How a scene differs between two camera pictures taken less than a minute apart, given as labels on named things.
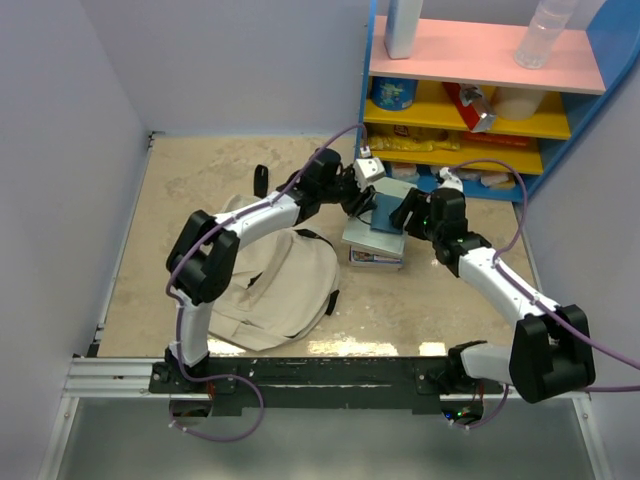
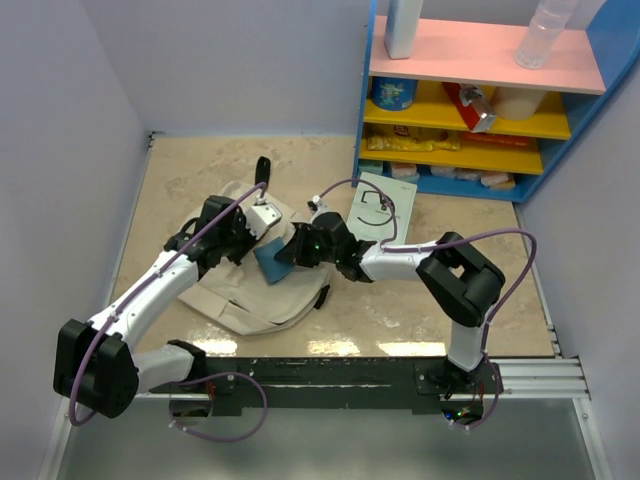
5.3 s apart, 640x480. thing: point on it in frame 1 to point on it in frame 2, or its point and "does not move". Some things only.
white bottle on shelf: (401, 25) does not move
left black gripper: (360, 201) to (240, 222)
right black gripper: (416, 202) to (295, 251)
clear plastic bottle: (546, 24) does not move
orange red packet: (488, 138) does not move
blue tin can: (395, 94) does not move
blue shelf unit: (468, 108) does not move
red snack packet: (473, 105) does not move
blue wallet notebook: (380, 216) to (274, 270)
